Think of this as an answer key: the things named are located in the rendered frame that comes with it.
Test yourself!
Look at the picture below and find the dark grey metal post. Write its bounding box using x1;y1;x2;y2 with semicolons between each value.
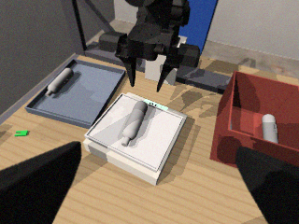
61;0;116;56

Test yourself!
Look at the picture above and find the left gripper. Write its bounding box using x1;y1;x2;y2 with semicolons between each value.
98;7;200;92

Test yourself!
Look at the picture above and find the red open box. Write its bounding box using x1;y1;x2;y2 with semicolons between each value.
210;71;299;168

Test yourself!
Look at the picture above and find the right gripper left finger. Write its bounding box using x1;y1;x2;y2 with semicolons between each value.
0;141;81;224

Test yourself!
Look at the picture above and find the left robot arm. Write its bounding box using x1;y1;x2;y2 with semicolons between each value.
125;0;191;62

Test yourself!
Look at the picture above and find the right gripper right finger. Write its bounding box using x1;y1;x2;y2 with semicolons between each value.
235;147;299;224

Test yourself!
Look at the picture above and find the grey bottle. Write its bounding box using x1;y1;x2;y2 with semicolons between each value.
262;114;278;143
121;101;148;147

